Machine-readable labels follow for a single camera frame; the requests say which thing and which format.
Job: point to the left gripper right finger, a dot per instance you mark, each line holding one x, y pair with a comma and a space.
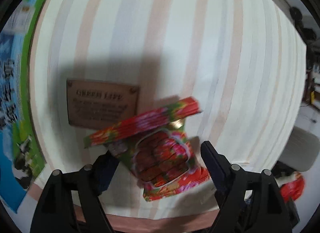
247, 201

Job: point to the red floral snack bag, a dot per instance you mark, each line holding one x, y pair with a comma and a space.
155, 148

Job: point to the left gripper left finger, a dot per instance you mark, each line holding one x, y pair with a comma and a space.
55, 210

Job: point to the brown label patch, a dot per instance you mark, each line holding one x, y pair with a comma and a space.
97, 104

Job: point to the cardboard box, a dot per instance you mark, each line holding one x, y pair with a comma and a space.
21, 157

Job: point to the grey plastic chair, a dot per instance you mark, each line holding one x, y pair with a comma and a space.
301, 150

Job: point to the striped tablecloth with cat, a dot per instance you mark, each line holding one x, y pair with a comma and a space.
243, 60

